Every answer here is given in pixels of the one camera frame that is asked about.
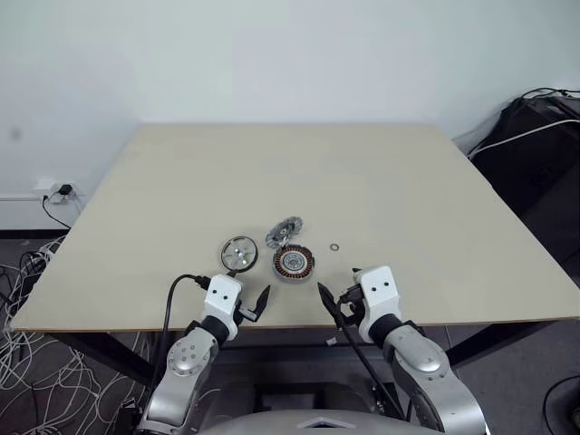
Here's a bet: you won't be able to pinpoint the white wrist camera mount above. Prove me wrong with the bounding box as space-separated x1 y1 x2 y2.
358 266 403 333
203 274 245 328

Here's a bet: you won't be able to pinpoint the motor stator copper windings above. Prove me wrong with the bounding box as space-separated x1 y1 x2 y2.
271 244 315 284

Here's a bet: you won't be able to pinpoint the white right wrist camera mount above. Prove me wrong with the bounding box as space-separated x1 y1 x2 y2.
358 266 403 333

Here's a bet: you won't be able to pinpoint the black floor cable loop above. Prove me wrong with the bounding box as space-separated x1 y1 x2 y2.
543 374 580 435

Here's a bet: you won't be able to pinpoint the black table frame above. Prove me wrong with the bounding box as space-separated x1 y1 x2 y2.
44 319 566 389

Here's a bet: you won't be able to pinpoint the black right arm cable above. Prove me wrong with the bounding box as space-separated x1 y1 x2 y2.
333 308 407 422

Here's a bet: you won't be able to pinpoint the black motor rotor silver spokes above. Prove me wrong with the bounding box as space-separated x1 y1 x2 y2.
220 236 260 274

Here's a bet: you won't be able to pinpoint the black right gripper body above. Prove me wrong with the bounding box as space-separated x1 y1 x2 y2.
335 285 370 320

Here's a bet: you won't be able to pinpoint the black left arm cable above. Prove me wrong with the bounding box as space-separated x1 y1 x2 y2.
147 273 214 391

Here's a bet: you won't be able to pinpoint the white floor cable tangle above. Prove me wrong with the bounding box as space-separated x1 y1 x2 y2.
0 235 153 435

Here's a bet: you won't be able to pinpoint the black outlet cable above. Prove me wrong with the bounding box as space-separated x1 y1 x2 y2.
42 191 83 228

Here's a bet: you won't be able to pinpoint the black cable on bag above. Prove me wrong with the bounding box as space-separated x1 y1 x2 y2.
520 86 580 100

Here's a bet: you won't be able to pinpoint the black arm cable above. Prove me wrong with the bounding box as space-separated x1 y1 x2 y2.
333 308 407 422
147 273 214 391

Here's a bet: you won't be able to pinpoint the silver finned rotor disc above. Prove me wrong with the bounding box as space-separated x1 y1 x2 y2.
265 216 305 249

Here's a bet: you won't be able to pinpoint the black equipment with cables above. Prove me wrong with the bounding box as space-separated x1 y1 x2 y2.
468 92 580 266

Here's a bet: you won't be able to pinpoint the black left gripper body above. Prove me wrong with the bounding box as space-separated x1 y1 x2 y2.
234 294 262 325

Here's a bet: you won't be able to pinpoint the white cable on bag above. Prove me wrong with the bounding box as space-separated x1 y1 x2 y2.
469 118 580 160

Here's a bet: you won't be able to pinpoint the white wall power outlet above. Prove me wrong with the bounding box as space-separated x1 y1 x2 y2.
32 179 85 206

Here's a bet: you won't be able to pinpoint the silver robot torso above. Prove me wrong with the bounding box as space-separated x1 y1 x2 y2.
198 407 443 435

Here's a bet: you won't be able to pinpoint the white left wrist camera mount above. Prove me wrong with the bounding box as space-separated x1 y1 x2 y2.
203 274 245 328

